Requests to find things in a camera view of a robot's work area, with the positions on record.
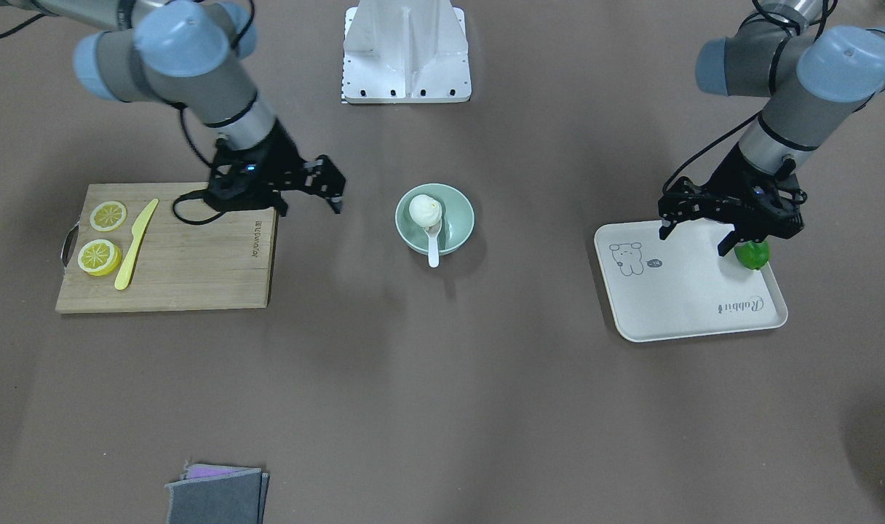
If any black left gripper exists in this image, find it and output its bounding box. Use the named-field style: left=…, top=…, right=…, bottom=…
left=658, top=146, right=806, bottom=258

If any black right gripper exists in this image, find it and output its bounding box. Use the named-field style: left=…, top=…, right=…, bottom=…
left=204, top=120, right=346, bottom=218

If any white ceramic soup spoon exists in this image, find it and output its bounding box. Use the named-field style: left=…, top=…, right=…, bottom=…
left=424, top=218, right=443, bottom=268

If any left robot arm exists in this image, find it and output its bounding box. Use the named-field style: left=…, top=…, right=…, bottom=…
left=658, top=1, right=885, bottom=255

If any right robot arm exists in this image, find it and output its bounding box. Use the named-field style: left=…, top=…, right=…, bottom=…
left=11, top=1, right=346, bottom=216

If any mint green bowl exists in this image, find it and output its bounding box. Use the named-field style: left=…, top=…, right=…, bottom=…
left=395, top=183, right=475, bottom=255

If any green lime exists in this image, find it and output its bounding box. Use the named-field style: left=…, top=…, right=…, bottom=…
left=733, top=241, right=771, bottom=271

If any white rabbit serving tray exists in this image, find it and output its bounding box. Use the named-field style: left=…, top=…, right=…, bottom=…
left=593, top=220, right=788, bottom=343

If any bamboo cutting board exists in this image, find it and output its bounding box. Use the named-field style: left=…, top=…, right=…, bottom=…
left=55, top=183, right=277, bottom=313

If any yellow plastic knife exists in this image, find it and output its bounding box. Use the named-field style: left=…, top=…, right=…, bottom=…
left=114, top=198, right=159, bottom=290

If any lemon slice near knife tip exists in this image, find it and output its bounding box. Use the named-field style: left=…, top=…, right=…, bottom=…
left=89, top=200, right=129, bottom=232

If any grey folded cloth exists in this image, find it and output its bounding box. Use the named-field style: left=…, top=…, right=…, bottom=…
left=165, top=464, right=269, bottom=523

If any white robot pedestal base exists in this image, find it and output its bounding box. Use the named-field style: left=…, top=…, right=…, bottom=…
left=341, top=1, right=472, bottom=104

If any lemon slice near handle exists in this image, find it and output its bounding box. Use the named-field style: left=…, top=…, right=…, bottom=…
left=76, top=239, right=123, bottom=277

